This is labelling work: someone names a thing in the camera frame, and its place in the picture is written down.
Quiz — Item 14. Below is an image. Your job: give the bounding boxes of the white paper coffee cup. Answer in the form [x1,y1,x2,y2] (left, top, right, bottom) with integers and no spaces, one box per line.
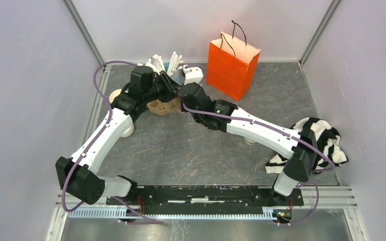
[244,137,256,145]

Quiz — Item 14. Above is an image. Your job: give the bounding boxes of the brown cardboard cup carrier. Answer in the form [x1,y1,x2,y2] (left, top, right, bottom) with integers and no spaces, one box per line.
[147,97,181,115]

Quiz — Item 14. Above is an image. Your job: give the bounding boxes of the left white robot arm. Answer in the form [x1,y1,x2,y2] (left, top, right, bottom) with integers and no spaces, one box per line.
[55,66,181,205]

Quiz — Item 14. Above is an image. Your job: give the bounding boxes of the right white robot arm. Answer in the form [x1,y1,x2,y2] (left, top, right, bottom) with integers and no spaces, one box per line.
[178,83,319,205]

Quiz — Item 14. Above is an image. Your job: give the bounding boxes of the stack of paper cups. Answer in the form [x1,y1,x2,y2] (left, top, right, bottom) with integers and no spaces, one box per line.
[109,89,122,104]

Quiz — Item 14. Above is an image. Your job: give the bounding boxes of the black white striped cloth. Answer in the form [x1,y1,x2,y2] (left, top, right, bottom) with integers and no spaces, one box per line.
[265,117,349,174]

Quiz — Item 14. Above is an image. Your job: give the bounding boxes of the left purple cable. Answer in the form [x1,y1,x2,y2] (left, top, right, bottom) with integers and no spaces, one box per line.
[61,60,165,225]

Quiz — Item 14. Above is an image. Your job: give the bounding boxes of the orange paper bag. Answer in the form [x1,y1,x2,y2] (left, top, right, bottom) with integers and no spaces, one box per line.
[206,21,261,100]

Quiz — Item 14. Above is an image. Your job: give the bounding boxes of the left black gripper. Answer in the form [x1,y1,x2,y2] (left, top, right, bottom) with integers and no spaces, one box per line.
[144,70,181,103]

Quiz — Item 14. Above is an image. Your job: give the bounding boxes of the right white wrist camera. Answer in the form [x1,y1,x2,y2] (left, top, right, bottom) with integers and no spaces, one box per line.
[179,64,205,85]

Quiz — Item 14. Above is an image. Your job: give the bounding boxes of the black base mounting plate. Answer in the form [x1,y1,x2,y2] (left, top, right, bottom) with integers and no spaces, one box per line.
[121,185,304,215]

